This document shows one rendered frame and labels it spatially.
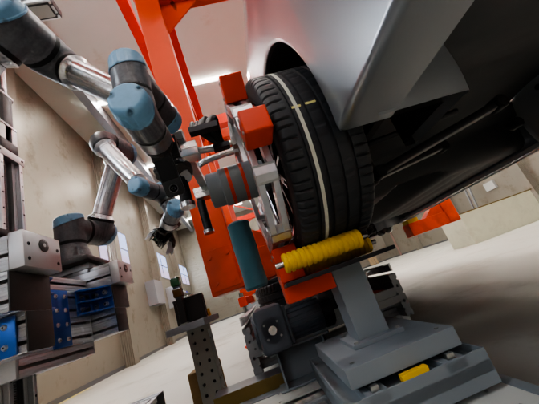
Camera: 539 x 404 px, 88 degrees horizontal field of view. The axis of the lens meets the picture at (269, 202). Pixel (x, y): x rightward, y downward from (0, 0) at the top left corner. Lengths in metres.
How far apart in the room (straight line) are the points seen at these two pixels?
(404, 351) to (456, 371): 0.11
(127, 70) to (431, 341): 0.92
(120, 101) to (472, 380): 0.95
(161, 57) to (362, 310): 1.85
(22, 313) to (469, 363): 1.04
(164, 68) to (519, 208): 7.66
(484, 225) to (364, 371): 6.88
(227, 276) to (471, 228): 6.41
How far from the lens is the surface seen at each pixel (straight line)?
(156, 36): 2.27
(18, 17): 0.97
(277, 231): 0.84
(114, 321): 1.28
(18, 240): 0.87
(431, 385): 0.84
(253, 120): 0.72
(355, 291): 0.94
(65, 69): 1.00
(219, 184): 0.97
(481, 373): 0.90
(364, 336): 0.95
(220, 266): 1.42
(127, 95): 0.60
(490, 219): 7.70
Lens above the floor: 0.44
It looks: 18 degrees up
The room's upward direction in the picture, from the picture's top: 20 degrees counter-clockwise
